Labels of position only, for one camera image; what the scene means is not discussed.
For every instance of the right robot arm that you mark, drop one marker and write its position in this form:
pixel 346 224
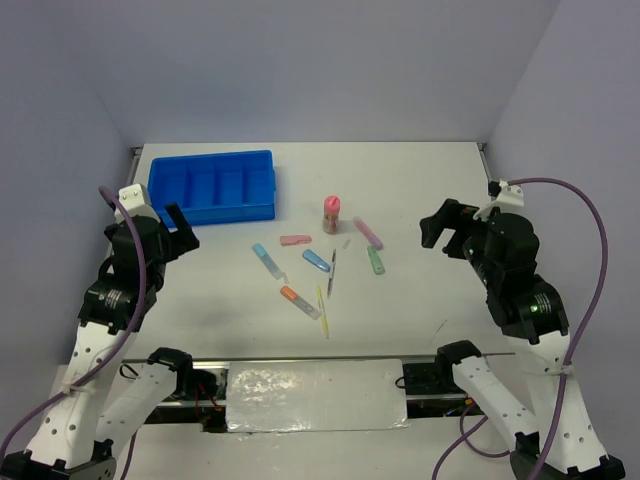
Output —
pixel 554 437

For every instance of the pink-lidded jar of clips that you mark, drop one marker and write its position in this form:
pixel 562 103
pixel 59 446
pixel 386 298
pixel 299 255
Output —
pixel 331 211

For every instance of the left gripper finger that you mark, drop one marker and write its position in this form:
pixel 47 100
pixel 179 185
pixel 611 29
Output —
pixel 172 216
pixel 183 240

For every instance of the blue correction tape case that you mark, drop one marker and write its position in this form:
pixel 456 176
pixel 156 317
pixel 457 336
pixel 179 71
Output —
pixel 314 259

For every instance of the pink correction tape case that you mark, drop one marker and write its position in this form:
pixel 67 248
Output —
pixel 293 240

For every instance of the blue compartment tray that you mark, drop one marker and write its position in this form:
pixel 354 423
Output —
pixel 215 188

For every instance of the silver taped cover plate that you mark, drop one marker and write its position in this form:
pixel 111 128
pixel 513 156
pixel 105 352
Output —
pixel 315 396

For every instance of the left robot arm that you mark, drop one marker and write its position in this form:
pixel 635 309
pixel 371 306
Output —
pixel 80 436

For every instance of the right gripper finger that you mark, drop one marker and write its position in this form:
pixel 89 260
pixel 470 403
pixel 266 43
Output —
pixel 432 228
pixel 453 215

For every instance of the orange-capped highlighter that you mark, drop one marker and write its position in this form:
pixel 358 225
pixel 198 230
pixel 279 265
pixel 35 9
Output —
pixel 300 303

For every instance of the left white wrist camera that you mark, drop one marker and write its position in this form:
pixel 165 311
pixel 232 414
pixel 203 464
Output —
pixel 136 201

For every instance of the green correction tape case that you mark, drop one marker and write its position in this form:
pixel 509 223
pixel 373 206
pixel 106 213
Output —
pixel 375 260

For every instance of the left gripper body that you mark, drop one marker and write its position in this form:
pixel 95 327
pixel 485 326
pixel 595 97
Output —
pixel 158 275

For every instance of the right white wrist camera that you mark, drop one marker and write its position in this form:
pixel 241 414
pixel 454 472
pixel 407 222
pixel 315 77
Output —
pixel 505 198

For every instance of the black and white pen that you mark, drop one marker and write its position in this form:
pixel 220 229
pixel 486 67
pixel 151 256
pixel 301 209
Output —
pixel 332 273

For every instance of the blue-capped highlighter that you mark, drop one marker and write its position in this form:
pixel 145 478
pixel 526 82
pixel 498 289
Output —
pixel 267 261

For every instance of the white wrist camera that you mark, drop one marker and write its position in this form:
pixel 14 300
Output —
pixel 136 201
pixel 505 198

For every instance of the purple highlighter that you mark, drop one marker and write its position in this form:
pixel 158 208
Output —
pixel 368 233

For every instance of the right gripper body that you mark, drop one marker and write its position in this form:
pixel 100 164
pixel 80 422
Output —
pixel 472 244

